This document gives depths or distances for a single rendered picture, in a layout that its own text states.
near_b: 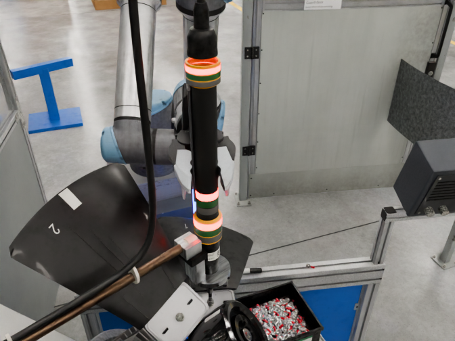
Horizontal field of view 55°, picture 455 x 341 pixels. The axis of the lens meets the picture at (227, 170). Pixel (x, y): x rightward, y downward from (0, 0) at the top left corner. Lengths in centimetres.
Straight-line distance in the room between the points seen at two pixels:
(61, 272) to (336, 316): 107
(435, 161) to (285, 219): 175
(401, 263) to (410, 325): 42
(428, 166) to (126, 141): 73
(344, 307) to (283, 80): 145
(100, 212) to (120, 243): 6
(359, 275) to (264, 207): 160
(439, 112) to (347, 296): 135
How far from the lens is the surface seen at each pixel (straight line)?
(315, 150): 286
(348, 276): 139
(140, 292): 69
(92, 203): 69
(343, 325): 160
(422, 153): 120
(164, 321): 71
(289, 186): 296
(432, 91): 256
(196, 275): 70
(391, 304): 248
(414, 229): 297
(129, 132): 88
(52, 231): 67
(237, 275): 87
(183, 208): 131
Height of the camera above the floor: 181
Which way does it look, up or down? 34 degrees down
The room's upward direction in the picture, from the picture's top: straight up
